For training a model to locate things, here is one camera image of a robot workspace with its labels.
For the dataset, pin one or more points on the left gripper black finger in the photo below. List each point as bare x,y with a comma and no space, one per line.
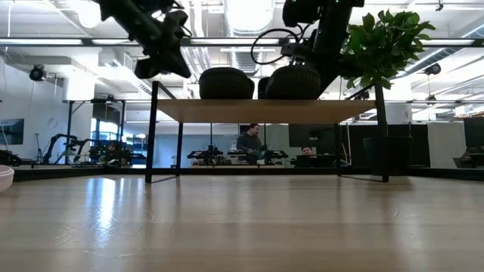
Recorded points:
177,68

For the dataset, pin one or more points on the black rubber slide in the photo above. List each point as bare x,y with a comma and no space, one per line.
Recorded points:
227,85
293,85

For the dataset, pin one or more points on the pink rubber slide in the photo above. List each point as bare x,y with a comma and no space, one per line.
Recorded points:
5,177

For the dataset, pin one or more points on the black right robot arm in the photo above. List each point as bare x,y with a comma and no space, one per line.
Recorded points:
334,22

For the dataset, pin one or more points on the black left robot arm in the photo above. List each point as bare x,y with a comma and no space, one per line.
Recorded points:
128,20

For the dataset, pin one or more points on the green leafy plant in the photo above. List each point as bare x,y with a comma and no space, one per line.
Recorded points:
382,45

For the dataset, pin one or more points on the black monitor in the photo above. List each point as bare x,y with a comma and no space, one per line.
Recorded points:
310,136

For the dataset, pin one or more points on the background robot workstation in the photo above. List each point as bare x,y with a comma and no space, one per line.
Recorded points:
206,155

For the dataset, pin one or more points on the seated person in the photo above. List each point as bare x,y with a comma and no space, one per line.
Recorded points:
307,150

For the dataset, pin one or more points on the standing person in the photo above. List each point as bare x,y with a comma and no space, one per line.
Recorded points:
249,143

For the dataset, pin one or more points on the black cabinet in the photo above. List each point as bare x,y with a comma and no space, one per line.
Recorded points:
355,147

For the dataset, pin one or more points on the background black robot arms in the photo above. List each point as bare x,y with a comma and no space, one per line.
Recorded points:
75,147

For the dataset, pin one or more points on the black ceiling spotlight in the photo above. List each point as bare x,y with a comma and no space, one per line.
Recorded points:
37,73
433,69

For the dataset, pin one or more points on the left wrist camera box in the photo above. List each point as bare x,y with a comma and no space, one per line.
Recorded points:
143,69

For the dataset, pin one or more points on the wooden shelf black metal frame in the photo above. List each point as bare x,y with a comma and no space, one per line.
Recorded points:
264,111

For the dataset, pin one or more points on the black metal rig frame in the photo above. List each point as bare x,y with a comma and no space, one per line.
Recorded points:
264,172

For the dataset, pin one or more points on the dark wall screen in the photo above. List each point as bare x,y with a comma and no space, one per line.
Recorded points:
11,131

